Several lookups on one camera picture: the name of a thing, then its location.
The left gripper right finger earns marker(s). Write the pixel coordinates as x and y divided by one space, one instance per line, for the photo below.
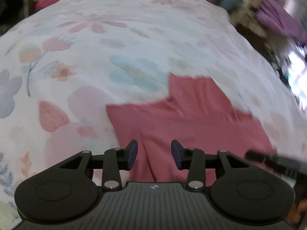
192 160

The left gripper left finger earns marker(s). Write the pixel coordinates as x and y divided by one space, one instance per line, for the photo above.
115 160

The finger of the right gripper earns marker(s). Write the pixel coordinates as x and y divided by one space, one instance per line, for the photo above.
277 162

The pink turtleneck shirt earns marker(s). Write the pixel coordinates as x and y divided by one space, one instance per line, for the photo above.
197 114

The floral white bedspread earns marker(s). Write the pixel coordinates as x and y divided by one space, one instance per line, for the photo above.
62 65

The purple folded comforter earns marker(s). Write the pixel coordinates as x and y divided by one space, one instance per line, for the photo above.
274 17

